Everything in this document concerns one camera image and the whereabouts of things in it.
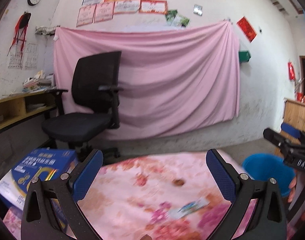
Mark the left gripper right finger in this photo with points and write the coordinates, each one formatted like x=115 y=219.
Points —
x=224 y=174

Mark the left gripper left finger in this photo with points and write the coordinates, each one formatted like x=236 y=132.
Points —
x=84 y=174

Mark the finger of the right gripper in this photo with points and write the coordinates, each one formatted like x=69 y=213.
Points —
x=278 y=140
x=296 y=133

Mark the white Dikang medicine sachet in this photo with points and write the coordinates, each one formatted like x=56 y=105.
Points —
x=187 y=209

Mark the blue plastic trash bin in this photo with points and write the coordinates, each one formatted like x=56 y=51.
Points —
x=263 y=166

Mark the person's right hand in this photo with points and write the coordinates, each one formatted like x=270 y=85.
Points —
x=292 y=186

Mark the blue cardboard box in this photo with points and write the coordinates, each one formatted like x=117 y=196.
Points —
x=43 y=163

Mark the pink floral tablecloth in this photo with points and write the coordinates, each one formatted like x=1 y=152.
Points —
x=131 y=199

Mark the wooden shelf desk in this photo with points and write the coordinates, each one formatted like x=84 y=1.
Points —
x=21 y=107

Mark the black office chair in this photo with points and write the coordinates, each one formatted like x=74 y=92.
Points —
x=95 y=87

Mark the stack of books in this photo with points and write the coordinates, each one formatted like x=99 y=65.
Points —
x=40 y=81

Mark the red hanging knot ornament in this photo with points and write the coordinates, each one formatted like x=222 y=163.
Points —
x=21 y=31

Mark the red wall decoration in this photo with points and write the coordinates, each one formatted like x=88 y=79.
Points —
x=291 y=71

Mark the green wall box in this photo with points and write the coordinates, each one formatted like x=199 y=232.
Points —
x=244 y=56

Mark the pink hanging wall sheet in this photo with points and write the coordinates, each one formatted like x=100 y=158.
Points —
x=173 y=81

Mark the red paper wall sign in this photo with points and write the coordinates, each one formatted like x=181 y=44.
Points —
x=247 y=29

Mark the wall calendar sheets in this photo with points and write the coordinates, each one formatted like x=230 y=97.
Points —
x=23 y=55

